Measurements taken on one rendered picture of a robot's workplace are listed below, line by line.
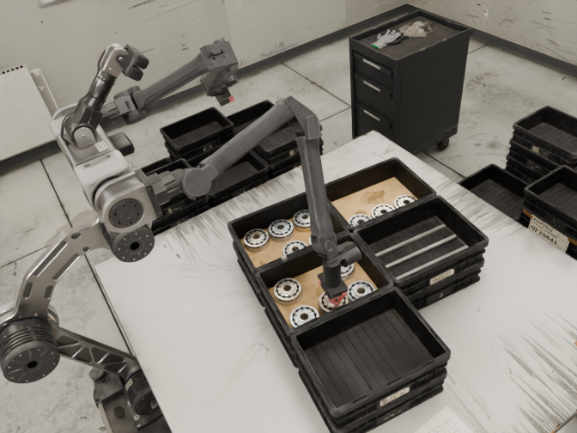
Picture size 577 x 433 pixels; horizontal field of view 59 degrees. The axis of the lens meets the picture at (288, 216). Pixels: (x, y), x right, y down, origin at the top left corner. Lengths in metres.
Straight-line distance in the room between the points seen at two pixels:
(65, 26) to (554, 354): 3.84
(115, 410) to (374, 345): 1.27
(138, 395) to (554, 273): 1.72
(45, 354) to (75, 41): 3.00
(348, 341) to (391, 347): 0.14
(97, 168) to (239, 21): 3.62
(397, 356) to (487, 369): 0.33
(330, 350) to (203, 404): 0.47
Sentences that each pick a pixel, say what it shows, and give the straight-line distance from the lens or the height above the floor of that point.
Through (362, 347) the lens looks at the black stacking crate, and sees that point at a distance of 1.73.
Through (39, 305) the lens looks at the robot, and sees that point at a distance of 1.96.
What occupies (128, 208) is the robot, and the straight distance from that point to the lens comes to 1.37.
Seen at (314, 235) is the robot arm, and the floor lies 1.16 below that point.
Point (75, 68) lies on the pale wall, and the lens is 4.53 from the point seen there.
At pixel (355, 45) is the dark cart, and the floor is 0.87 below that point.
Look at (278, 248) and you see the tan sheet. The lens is 2.03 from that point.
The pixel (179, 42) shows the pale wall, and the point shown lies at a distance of 4.72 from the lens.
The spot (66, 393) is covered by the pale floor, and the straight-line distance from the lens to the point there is 2.98.
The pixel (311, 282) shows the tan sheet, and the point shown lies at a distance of 1.89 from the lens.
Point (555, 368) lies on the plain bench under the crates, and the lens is 1.94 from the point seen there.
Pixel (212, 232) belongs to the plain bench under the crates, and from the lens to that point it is 2.35.
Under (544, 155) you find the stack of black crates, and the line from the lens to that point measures 3.11.
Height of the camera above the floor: 2.29
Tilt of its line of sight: 43 degrees down
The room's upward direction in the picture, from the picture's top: 9 degrees counter-clockwise
